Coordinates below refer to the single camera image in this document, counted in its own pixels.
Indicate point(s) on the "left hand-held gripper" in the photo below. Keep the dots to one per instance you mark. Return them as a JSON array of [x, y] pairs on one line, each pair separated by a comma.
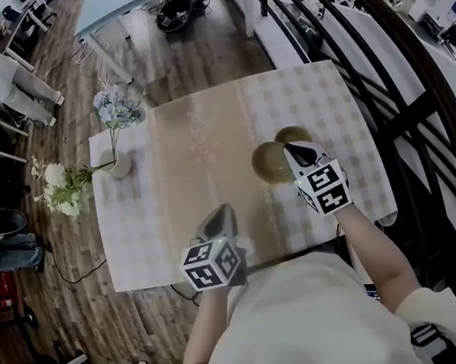
[[211, 269]]

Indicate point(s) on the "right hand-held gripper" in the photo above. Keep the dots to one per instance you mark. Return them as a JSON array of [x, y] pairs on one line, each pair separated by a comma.
[[326, 188]]

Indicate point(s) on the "person's right forearm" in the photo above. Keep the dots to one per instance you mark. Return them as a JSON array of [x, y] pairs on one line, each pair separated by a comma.
[[381, 256]]

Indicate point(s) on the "person's left forearm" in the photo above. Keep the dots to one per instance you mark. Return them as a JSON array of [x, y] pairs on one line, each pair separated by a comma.
[[203, 336]]

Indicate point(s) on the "beige checked tablecloth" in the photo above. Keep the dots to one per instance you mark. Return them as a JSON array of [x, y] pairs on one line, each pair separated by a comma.
[[205, 138]]

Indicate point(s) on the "white ceramic vase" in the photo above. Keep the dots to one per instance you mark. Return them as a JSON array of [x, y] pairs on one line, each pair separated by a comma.
[[118, 167]]

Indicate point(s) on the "person's cream shirt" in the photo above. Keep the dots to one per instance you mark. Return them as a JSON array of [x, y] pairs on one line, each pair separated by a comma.
[[307, 325]]

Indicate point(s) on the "device with blue screen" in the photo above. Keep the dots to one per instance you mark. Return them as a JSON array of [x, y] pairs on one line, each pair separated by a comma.
[[372, 292]]

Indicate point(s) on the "white artificial flower bunch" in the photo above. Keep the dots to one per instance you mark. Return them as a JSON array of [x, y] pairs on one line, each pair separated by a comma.
[[60, 188]]

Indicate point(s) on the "black bag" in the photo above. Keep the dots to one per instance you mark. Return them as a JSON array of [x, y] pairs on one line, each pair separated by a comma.
[[3, 227]]

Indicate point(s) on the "office desks with monitors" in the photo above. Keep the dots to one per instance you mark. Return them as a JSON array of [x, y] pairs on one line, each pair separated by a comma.
[[19, 27]]

